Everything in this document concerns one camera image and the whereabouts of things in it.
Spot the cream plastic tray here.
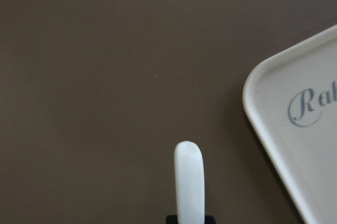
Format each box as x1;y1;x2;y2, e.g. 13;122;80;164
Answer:
243;27;336;223

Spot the white ceramic spoon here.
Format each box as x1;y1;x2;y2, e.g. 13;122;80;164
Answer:
174;141;205;223

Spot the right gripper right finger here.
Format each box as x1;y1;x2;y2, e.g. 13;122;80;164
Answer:
204;215;214;224

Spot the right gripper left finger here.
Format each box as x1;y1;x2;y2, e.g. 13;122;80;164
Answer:
165;215;178;224

